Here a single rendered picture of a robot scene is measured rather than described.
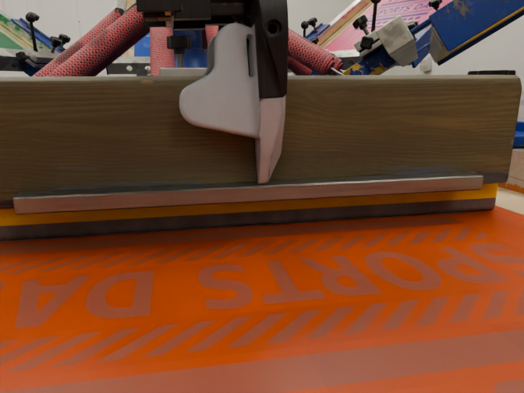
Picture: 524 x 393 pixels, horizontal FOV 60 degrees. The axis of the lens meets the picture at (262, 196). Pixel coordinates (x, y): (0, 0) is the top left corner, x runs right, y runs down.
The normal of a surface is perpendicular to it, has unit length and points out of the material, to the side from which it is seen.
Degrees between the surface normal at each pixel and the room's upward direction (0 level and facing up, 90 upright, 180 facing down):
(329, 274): 0
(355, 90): 93
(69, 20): 90
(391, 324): 0
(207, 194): 93
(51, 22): 90
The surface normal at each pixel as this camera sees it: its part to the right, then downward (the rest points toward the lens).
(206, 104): 0.18, 0.12
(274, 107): 0.19, 0.45
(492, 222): -0.01, -0.97
